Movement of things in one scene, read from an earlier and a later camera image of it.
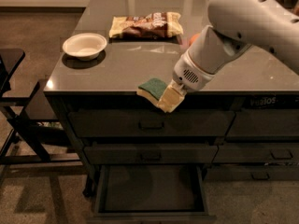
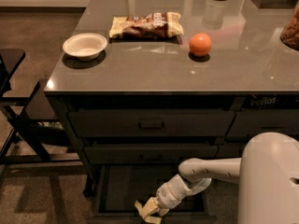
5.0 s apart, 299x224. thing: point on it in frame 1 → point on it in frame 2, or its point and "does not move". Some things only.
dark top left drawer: x=151 y=123 does not move
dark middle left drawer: x=155 y=154 does not move
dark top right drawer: x=264 y=122 does not move
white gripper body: x=191 y=75 → x=164 y=197
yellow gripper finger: x=172 y=97 → x=150 y=207
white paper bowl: x=86 y=46 does not move
